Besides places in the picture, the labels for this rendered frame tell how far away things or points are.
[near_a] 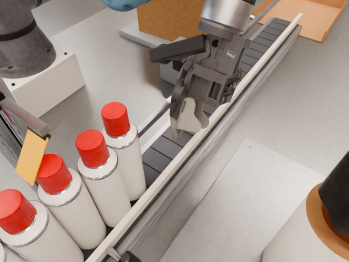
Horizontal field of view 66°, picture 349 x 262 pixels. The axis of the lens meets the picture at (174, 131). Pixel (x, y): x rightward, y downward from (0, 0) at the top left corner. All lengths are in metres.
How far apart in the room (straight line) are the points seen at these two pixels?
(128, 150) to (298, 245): 0.23
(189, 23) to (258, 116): 0.35
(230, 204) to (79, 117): 0.43
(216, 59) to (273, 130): 0.30
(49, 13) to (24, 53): 0.56
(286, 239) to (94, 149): 0.25
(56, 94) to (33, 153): 0.47
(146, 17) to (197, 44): 0.51
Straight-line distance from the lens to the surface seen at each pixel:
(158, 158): 0.55
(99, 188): 0.37
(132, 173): 0.42
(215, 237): 0.48
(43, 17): 1.22
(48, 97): 0.76
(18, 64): 0.71
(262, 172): 0.55
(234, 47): 0.44
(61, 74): 0.76
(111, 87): 0.79
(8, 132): 0.43
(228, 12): 0.43
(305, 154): 0.68
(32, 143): 0.31
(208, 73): 0.43
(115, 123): 0.35
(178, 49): 0.48
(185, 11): 0.86
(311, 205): 0.32
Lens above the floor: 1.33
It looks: 49 degrees down
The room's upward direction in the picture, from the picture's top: straight up
